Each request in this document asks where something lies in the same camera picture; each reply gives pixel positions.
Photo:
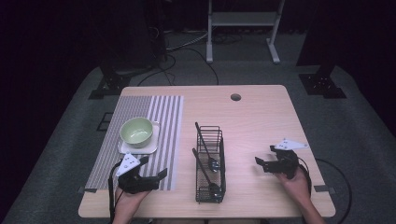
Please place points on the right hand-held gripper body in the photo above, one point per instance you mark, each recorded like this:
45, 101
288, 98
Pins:
286, 163

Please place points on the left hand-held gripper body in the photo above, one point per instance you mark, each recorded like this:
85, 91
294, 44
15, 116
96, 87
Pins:
135, 183

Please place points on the person's left hand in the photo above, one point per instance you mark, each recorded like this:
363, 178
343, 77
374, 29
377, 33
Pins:
127, 203

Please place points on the person's right hand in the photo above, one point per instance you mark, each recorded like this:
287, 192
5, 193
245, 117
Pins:
297, 188

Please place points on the white square plate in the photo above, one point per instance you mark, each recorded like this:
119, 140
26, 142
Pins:
154, 145

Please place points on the light green bowl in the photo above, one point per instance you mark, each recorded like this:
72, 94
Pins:
136, 132

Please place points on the black spoon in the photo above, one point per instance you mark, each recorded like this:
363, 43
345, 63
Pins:
200, 165
204, 144

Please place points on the grey striped placemat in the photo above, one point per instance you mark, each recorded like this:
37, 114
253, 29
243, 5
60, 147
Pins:
168, 124

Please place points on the grey tape strip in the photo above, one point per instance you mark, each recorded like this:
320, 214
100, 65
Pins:
87, 190
324, 188

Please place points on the black metal stand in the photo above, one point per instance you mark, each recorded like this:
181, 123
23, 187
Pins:
110, 84
322, 84

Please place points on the white metal stand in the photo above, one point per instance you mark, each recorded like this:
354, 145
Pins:
243, 18

